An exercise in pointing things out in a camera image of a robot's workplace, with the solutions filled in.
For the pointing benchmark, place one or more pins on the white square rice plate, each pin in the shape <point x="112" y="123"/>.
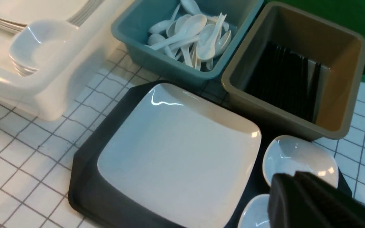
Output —
<point x="182" y="157"/>

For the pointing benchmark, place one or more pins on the green cloth backdrop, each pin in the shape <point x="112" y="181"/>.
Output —
<point x="344" y="15"/>

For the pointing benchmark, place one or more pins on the tan plastic bin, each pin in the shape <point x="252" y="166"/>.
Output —
<point x="336" y="100"/>

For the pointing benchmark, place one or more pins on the white spoons pile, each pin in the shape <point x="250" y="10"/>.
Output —
<point x="191" y="36"/>

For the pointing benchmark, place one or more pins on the top stacked white square plate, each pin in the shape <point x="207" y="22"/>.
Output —
<point x="26" y="11"/>

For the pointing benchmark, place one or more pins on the lower stacked small white bowls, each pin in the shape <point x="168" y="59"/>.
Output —
<point x="23" y="70"/>

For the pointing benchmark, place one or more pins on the black chopsticks bundle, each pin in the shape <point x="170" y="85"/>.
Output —
<point x="285" y="79"/>

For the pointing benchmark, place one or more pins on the large white plastic bin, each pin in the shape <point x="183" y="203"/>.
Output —
<point x="50" y="91"/>

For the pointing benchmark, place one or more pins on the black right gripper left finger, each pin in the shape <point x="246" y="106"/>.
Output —
<point x="289" y="205"/>

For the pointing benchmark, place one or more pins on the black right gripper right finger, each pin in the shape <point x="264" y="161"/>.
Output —
<point x="340" y="210"/>

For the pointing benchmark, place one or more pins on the teal plastic bin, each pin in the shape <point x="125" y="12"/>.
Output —
<point x="132" y="27"/>

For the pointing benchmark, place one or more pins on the top stacked small white bowl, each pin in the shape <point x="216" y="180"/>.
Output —
<point x="40" y="40"/>

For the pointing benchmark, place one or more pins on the small white dish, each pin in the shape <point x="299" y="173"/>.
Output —
<point x="288" y="154"/>
<point x="255" y="214"/>

